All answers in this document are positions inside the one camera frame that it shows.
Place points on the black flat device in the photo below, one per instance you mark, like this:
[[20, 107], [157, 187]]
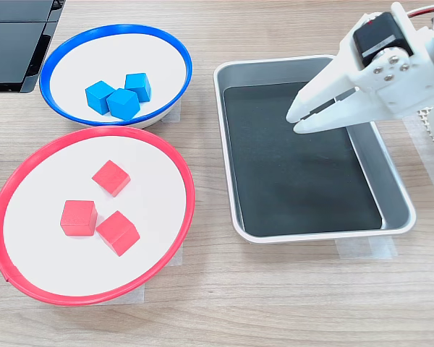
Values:
[[11, 54]]

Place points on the blue-rimmed white plate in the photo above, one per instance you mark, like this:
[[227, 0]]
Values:
[[76, 54]]

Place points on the black tray mat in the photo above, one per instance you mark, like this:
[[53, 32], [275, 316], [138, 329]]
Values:
[[293, 180]]

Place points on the small blue cube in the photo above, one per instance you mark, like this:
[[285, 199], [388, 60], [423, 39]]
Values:
[[123, 105], [99, 95], [137, 86]]

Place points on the red-rimmed white plate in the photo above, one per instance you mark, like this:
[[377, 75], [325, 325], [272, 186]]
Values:
[[40, 217]]

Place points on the small red cube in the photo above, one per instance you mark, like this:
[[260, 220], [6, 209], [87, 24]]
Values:
[[111, 178], [117, 233], [77, 217]]

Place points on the clear tape piece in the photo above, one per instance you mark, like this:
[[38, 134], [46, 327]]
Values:
[[137, 294], [175, 112], [177, 258], [365, 249]]

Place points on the pale grey sheet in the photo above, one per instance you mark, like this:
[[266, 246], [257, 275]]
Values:
[[419, 152]]

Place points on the steel tray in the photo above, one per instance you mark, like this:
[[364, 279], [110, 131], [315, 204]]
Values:
[[390, 180]]

